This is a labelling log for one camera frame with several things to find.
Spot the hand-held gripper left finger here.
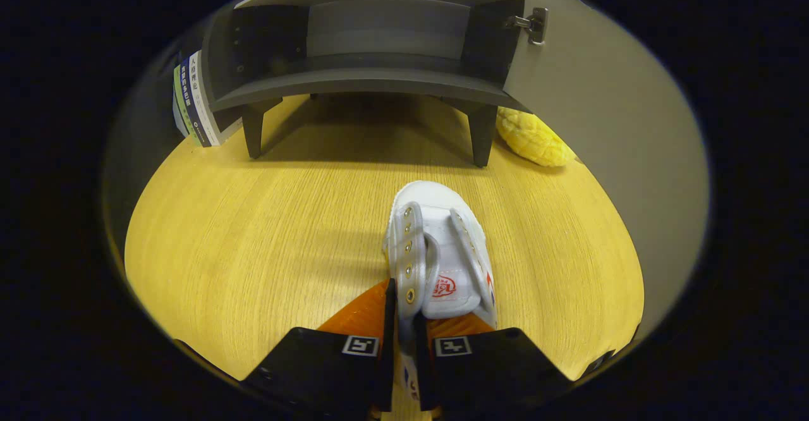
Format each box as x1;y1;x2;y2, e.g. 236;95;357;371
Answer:
240;278;398;421

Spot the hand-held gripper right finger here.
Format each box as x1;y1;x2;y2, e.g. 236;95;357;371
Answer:
414;312;576;421

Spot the white canvas shoe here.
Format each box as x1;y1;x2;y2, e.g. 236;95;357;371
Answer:
382;181;500;403

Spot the beige shoe cabinet door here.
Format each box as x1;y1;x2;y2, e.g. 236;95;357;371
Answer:
502;0;712;346

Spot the metal door hinge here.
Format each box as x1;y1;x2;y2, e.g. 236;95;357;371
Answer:
504;7;549;46

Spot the yellow textured toy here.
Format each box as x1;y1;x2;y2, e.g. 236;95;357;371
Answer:
495;106;577;168

